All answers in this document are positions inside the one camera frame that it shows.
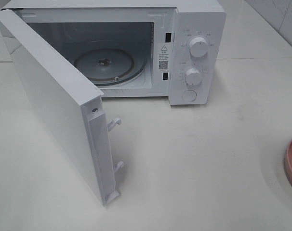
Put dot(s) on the white microwave oven body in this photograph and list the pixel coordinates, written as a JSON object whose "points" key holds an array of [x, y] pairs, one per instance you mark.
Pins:
{"points": [[75, 27]]}

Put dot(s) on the white warning label sticker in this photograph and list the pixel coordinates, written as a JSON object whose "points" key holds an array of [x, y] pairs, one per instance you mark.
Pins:
{"points": [[163, 56]]}

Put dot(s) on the upper white power knob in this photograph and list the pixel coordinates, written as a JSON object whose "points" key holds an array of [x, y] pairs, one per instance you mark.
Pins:
{"points": [[198, 46]]}

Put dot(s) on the white timer knob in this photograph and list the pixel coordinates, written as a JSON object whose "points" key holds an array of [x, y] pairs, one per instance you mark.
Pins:
{"points": [[193, 77]]}

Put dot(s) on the white microwave door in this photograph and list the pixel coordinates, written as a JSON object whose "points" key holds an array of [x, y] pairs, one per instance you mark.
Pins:
{"points": [[67, 102]]}

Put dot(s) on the glass microwave turntable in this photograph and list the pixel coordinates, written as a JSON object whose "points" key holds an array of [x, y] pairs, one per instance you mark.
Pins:
{"points": [[106, 67]]}

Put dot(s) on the round white door button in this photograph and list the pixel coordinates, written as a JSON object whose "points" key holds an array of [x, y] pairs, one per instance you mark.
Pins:
{"points": [[189, 95]]}

